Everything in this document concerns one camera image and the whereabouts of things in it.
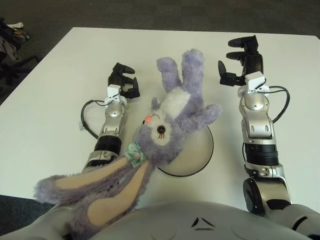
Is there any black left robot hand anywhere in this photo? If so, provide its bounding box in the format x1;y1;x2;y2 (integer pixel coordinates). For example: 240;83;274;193
107;62;141;101

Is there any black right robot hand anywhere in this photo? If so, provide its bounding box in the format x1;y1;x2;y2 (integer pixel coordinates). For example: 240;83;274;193
217;34;265;87

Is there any purple plush bunny doll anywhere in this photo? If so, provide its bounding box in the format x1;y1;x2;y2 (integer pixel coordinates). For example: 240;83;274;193
33;48;223;240

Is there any white plate with black rim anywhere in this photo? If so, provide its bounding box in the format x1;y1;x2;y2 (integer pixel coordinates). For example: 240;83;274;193
157;124;215;178

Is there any black chair base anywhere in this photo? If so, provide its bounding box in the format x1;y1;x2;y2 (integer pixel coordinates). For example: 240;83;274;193
0;56;40;86

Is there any dark pile of bags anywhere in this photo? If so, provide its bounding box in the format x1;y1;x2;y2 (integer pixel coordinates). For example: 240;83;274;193
0;17;32;63

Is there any grey robot torso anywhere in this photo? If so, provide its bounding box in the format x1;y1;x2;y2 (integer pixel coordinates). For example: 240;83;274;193
0;199;320;240

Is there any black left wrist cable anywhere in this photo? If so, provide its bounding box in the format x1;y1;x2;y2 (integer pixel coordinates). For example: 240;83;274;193
80;99;110;138

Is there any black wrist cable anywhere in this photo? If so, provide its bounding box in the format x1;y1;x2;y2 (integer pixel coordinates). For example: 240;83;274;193
80;99;110;138
264;85;291;123

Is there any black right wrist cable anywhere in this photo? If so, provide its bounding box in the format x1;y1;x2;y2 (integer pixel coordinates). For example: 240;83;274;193
264;85;291;123

